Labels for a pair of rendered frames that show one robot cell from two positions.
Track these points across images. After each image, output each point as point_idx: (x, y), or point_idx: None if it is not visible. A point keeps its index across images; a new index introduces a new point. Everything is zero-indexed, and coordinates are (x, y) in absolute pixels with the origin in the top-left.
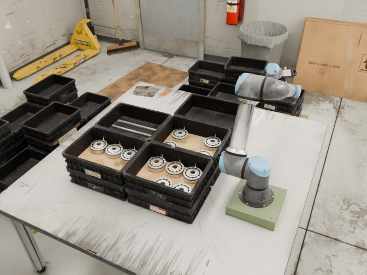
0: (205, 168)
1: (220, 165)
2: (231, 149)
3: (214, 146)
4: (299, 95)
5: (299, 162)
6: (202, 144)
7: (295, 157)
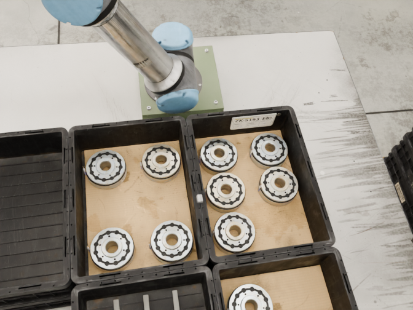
0: (221, 115)
1: (197, 96)
2: (177, 69)
3: (121, 155)
4: None
5: (40, 67)
6: (114, 190)
7: (27, 74)
